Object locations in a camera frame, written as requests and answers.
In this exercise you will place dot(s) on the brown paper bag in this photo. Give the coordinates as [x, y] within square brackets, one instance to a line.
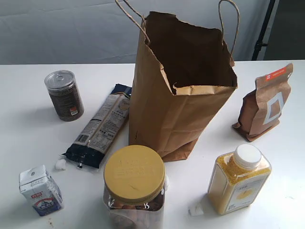
[183, 76]

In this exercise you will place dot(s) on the dark blue noodle packet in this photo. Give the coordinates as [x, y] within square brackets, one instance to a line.
[94, 141]

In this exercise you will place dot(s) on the jar with yellow lid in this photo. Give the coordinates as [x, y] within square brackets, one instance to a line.
[134, 188]

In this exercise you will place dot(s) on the clear can with brown label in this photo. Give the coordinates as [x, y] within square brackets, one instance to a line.
[65, 96]

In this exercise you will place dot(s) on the white foam piece left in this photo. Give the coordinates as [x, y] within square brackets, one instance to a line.
[60, 164]

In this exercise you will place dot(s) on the white foam piece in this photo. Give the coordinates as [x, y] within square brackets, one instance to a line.
[195, 210]
[60, 164]

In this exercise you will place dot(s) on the white foam piece front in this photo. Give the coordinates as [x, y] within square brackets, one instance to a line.
[195, 210]

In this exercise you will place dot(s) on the yellow millet bottle white cap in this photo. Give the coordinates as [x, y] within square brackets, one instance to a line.
[237, 178]

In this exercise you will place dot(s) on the brown kraft stand-up pouch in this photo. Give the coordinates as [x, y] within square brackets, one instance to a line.
[263, 106]

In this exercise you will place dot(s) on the black stand pole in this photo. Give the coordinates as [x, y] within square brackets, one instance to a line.
[259, 43]

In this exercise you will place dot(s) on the white blue milk carton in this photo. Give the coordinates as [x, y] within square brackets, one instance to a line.
[40, 190]

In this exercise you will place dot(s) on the white backdrop cloth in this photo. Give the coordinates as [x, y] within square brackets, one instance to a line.
[98, 31]

